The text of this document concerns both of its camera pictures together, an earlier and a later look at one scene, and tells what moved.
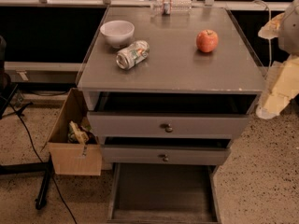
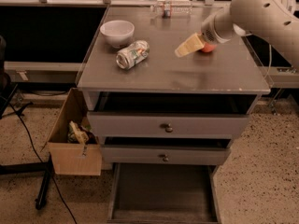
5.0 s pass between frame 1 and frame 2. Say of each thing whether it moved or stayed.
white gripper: moved
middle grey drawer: stayed
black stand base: stayed
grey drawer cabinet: stayed
